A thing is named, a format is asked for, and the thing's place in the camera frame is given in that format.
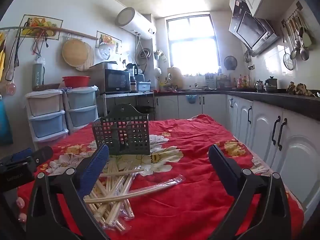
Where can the blue bag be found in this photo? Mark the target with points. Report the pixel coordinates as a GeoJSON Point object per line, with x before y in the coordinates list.
{"type": "Point", "coordinates": [5, 125]}

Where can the blue hanging bin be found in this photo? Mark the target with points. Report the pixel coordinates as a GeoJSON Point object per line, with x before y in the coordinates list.
{"type": "Point", "coordinates": [191, 100]}

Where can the small fruit poster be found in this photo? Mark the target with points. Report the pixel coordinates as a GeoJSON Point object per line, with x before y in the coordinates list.
{"type": "Point", "coordinates": [108, 41]}

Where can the kitchen window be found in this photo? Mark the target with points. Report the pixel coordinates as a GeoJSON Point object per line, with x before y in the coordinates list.
{"type": "Point", "coordinates": [192, 42]}

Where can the steel kettle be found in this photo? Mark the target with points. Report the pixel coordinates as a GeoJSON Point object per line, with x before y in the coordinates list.
{"type": "Point", "coordinates": [259, 86]}

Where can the row of hanging kitchen utensils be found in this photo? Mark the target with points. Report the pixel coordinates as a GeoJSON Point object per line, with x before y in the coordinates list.
{"type": "Point", "coordinates": [300, 40]}

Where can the beige cutting board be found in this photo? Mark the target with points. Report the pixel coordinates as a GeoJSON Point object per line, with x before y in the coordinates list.
{"type": "Point", "coordinates": [175, 77]}

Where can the green plastic utensil holder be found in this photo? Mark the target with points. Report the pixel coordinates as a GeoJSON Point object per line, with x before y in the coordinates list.
{"type": "Point", "coordinates": [135, 135]}

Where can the long wooden rod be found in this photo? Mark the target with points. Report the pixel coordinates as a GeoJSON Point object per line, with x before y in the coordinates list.
{"type": "Point", "coordinates": [75, 33]}

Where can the yellow cloth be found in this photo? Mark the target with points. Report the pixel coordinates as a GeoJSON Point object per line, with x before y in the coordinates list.
{"type": "Point", "coordinates": [2, 60]}

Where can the bunch of chopsticks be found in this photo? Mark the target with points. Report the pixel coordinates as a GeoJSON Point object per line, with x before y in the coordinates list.
{"type": "Point", "coordinates": [112, 200]}

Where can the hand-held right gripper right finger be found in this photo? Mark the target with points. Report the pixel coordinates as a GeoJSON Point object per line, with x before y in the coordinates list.
{"type": "Point", "coordinates": [222, 170]}

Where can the dark lidded pot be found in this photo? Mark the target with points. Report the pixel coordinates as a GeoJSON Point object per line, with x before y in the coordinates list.
{"type": "Point", "coordinates": [270, 85]}

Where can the wall socket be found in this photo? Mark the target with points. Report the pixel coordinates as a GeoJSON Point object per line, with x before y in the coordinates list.
{"type": "Point", "coordinates": [251, 66]}

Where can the dark jar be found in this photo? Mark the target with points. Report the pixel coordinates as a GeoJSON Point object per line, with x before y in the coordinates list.
{"type": "Point", "coordinates": [133, 84]}

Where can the white jug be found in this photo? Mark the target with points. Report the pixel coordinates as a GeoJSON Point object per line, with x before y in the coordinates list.
{"type": "Point", "coordinates": [157, 71]}

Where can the pink strainer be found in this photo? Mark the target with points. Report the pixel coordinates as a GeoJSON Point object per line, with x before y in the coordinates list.
{"type": "Point", "coordinates": [11, 88]}

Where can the black microwave oven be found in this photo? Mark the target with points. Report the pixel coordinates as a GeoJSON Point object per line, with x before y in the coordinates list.
{"type": "Point", "coordinates": [117, 80]}

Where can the round bamboo tray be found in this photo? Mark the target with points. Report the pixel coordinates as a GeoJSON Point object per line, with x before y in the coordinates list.
{"type": "Point", "coordinates": [74, 52]}

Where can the person's left hand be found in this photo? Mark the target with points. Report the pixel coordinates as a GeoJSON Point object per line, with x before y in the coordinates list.
{"type": "Point", "coordinates": [20, 202]}

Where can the group of condiment bottles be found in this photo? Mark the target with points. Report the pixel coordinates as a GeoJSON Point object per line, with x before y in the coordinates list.
{"type": "Point", "coordinates": [242, 82]}

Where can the black countertop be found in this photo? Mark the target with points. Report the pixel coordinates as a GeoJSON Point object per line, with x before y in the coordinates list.
{"type": "Point", "coordinates": [287, 101]}

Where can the large fruit poster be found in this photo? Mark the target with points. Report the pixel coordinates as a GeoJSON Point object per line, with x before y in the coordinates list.
{"type": "Point", "coordinates": [40, 26]}

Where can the brown wicker basket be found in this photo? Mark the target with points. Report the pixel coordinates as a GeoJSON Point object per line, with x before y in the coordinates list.
{"type": "Point", "coordinates": [46, 87]}

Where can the brown ginger roots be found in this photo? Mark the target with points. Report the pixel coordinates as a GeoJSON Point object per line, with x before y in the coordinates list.
{"type": "Point", "coordinates": [298, 89]}

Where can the white knife rack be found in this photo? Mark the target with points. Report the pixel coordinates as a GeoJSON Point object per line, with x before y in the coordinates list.
{"type": "Point", "coordinates": [211, 80]}

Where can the white base cabinets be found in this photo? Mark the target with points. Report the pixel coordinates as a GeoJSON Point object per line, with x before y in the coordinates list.
{"type": "Point", "coordinates": [265, 127]}

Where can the white water heater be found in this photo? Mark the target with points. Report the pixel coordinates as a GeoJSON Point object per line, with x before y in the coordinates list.
{"type": "Point", "coordinates": [135, 22]}

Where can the glass pot lid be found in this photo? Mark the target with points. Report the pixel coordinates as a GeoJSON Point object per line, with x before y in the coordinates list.
{"type": "Point", "coordinates": [105, 50]}

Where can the red floral tablecloth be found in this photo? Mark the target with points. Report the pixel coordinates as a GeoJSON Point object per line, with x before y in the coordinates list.
{"type": "Point", "coordinates": [187, 205]}

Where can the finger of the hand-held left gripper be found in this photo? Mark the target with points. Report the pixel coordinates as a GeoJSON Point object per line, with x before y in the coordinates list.
{"type": "Point", "coordinates": [42, 155]}
{"type": "Point", "coordinates": [21, 155]}

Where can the black range hood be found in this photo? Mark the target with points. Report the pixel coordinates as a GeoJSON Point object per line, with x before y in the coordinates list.
{"type": "Point", "coordinates": [250, 28]}

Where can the grey-blue drawer unit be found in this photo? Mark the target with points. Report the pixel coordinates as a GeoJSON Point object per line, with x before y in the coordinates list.
{"type": "Point", "coordinates": [82, 107]}

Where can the blue plastic bin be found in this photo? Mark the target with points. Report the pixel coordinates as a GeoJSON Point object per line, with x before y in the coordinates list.
{"type": "Point", "coordinates": [143, 86]}

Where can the red plastic basin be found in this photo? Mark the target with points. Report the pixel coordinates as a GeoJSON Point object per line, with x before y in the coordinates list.
{"type": "Point", "coordinates": [76, 81]}

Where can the round woven mat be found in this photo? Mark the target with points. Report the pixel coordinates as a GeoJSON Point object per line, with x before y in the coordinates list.
{"type": "Point", "coordinates": [90, 60]}

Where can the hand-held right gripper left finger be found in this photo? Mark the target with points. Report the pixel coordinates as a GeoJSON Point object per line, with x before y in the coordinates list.
{"type": "Point", "coordinates": [93, 170]}

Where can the small wall fan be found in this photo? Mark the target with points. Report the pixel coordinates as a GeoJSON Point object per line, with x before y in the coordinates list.
{"type": "Point", "coordinates": [230, 63]}

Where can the black blender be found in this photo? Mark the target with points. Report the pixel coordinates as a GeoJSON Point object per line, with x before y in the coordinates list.
{"type": "Point", "coordinates": [132, 70]}

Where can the green insulated bottle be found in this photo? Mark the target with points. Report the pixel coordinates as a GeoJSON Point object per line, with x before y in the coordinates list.
{"type": "Point", "coordinates": [38, 76]}

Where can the metal shelf rack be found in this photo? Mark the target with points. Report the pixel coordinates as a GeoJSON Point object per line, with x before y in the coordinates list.
{"type": "Point", "coordinates": [130, 94]}

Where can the beige blue pink drawer unit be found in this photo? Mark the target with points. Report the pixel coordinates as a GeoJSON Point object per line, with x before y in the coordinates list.
{"type": "Point", "coordinates": [46, 115]}

